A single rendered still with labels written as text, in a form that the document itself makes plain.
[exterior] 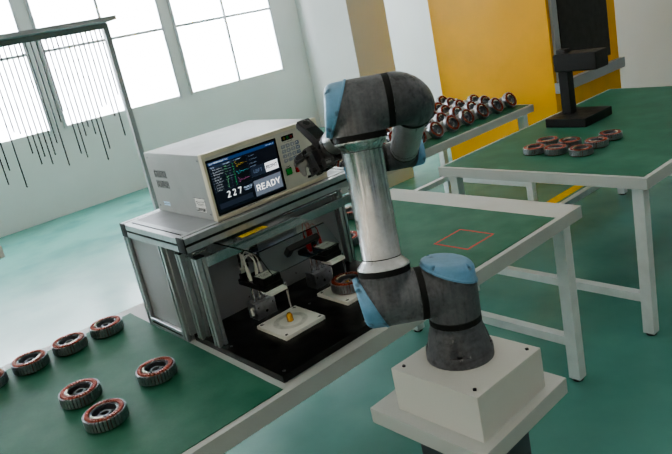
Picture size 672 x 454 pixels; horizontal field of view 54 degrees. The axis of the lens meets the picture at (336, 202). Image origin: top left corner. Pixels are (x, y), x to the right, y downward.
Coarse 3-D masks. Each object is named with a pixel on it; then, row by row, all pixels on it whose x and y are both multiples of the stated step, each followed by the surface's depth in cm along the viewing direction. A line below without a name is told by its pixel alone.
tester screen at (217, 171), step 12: (264, 144) 204; (228, 156) 196; (240, 156) 199; (252, 156) 202; (264, 156) 205; (276, 156) 208; (216, 168) 194; (228, 168) 197; (240, 168) 199; (216, 180) 194; (228, 180) 197; (240, 180) 200; (252, 180) 202; (216, 192) 195; (240, 204) 200
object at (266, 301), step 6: (252, 300) 210; (258, 300) 209; (264, 300) 208; (270, 300) 209; (252, 306) 207; (258, 306) 207; (264, 306) 208; (270, 306) 210; (276, 306) 211; (258, 312) 207; (264, 312) 208; (270, 312) 210; (258, 318) 207
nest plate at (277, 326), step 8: (296, 312) 205; (304, 312) 204; (312, 312) 202; (272, 320) 203; (280, 320) 202; (296, 320) 199; (304, 320) 198; (312, 320) 197; (320, 320) 198; (264, 328) 198; (272, 328) 197; (280, 328) 196; (288, 328) 195; (296, 328) 194; (304, 328) 194; (280, 336) 192; (288, 336) 190
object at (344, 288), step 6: (336, 276) 216; (342, 276) 216; (348, 276) 217; (354, 276) 215; (330, 282) 213; (336, 282) 211; (342, 282) 214; (348, 282) 210; (336, 288) 210; (342, 288) 209; (348, 288) 208; (354, 288) 209; (342, 294) 210
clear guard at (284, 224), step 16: (272, 224) 200; (288, 224) 197; (304, 224) 193; (320, 224) 191; (224, 240) 194; (240, 240) 191; (256, 240) 188; (272, 240) 185; (288, 240) 184; (320, 240) 188; (336, 240) 190; (272, 256) 179; (304, 256) 182; (272, 272) 176
